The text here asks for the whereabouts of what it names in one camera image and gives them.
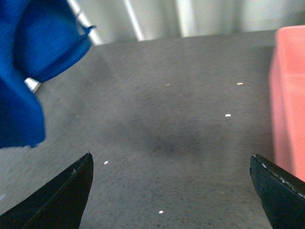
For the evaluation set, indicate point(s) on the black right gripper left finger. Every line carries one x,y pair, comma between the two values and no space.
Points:
59,204

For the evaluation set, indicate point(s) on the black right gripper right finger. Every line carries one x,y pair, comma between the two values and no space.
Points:
282,194

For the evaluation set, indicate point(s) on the blue microfiber cloth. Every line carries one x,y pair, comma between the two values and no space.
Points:
39,39

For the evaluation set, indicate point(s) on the white rectangular tray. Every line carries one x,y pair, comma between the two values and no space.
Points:
32,84

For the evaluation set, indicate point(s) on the pink storage box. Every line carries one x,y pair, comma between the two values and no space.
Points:
287,98

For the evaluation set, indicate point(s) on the white pleated curtain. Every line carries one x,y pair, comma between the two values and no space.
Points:
142,20

